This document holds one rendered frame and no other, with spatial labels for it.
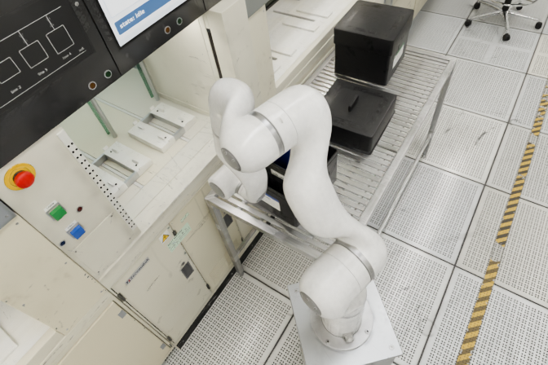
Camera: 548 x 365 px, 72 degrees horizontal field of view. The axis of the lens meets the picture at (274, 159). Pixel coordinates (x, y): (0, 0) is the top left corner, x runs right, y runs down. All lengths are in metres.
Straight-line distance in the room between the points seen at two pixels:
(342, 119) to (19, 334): 1.33
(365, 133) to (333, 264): 0.79
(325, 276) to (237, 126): 0.39
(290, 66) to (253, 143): 1.25
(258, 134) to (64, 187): 0.62
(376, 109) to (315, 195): 0.96
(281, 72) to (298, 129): 1.16
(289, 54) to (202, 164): 0.76
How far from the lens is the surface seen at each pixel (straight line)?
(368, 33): 1.81
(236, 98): 0.73
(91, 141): 1.80
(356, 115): 1.61
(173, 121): 1.66
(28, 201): 1.08
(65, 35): 0.98
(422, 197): 2.45
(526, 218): 2.56
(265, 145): 0.65
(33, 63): 0.96
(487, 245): 2.38
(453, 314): 2.16
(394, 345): 1.26
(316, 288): 0.85
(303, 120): 0.69
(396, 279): 2.16
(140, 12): 1.09
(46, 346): 1.42
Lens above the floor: 1.97
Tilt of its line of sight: 50 degrees down
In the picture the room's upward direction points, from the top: 9 degrees counter-clockwise
